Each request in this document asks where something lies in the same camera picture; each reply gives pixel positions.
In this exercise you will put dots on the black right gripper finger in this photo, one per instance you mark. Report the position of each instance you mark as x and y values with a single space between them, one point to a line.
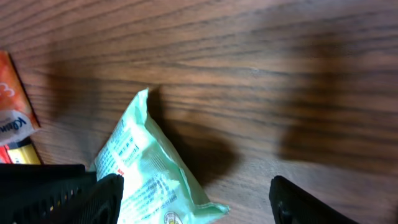
292 205

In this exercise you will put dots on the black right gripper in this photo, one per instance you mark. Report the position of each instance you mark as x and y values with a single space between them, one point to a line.
58 194

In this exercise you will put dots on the teal wet wipes packet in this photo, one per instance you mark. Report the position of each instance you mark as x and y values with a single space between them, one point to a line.
158 186

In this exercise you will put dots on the yellow highlighter pen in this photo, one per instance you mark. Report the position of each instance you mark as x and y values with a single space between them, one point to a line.
23 152

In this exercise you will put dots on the red snack stick packet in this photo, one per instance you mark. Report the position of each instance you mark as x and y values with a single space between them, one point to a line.
18 120

